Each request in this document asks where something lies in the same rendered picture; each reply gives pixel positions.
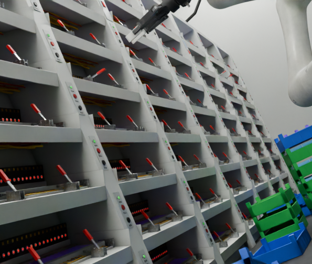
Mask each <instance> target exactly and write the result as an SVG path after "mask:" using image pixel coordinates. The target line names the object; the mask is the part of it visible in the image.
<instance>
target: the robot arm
mask: <svg viewBox="0 0 312 264"><path fill-rule="evenodd" d="M250 1H255V0H207V2H208V3H209V5H210V6H212V7H213V8H216V9H225V8H228V7H231V6H234V5H237V4H241V3H245V2H250ZM311 1H312V0H276V10H277V13H278V16H279V19H280V22H281V26H282V31H283V35H284V40H285V47H286V55H287V66H288V95H289V98H290V99H291V101H292V102H293V103H294V104H295V105H297V106H300V107H310V106H312V50H311V45H310V40H309V33H308V23H307V6H308V5H309V3H310V2H311ZM190 2H191V0H162V3H161V4H159V5H158V6H155V5H153V6H152V7H151V9H150V10H149V11H148V12H147V13H146V14H145V15H144V16H143V17H142V18H141V19H140V20H139V21H138V22H137V23H136V24H137V26H136V27H135V28H134V29H133V30H132V31H131V32H130V33H129V34H128V35H127V36H126V37H125V38H126V39H127V40H128V41H129V42H132V44H134V43H136V42H137V41H138V40H139V39H140V38H141V37H143V36H144V35H145V34H146V33H147V34H149V32H151V31H152V30H154V29H155V28H156V27H157V26H158V25H160V24H161V23H162V22H163V21H164V20H166V19H167V18H168V17H169V16H168V14H169V12H170V11H171V12H172V13H175V12H176V11H177V10H178V9H179V8H180V5H181V6H182V7H186V6H188V7H190V5H189V3H190Z"/></svg>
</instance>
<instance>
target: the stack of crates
mask: <svg viewBox="0 0 312 264"><path fill-rule="evenodd" d="M285 186H286V189H285V190H283V188H282V187H281V188H279V189H278V190H279V192H278V193H276V194H274V195H271V196H269V197H267V198H265V199H262V200H260V198H259V196H258V197H256V198H255V199H256V201H257V202H256V203H255V204H253V205H251V204H250V202H247V203H246V206H247V208H248V210H249V212H250V214H251V216H252V218H253V220H254V223H255V225H256V227H257V229H258V231H259V233H260V235H261V237H262V238H265V239H266V241H267V242H271V241H273V240H276V239H278V238H280V237H283V236H285V235H288V234H290V233H293V232H295V231H297V230H300V227H299V225H298V224H299V223H301V222H304V224H305V227H307V225H308V221H307V219H306V217H305V215H304V213H303V211H302V209H301V207H300V205H299V203H298V201H297V199H296V197H295V195H294V193H293V191H292V189H291V187H290V185H289V183H287V184H285ZM291 200H293V203H291V204H290V201H291ZM284 204H286V206H283V207H281V208H279V209H276V210H274V211H272V212H270V213H267V212H268V211H270V210H272V209H275V208H277V207H279V206H281V205H284ZM261 214H263V216H262V217H261V218H260V219H257V216H259V215H261ZM298 214H300V216H299V217H297V216H298ZM268 229H269V230H268ZM265 230H268V231H267V232H266V233H264V231H265Z"/></svg>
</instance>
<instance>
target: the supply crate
mask: <svg viewBox="0 0 312 264"><path fill-rule="evenodd" d="M278 137H279V139H280V141H279V139H278V138H276V139H274V141H275V143H276V145H277V147H278V149H279V151H280V153H282V152H284V151H285V149H287V148H289V149H291V148H293V147H296V146H298V145H300V144H302V143H304V142H306V141H309V140H311V139H312V125H311V126H309V127H306V128H304V129H302V130H300V131H298V132H296V133H293V134H291V135H289V136H287V137H285V138H284V137H283V135H282V134H279V135H278Z"/></svg>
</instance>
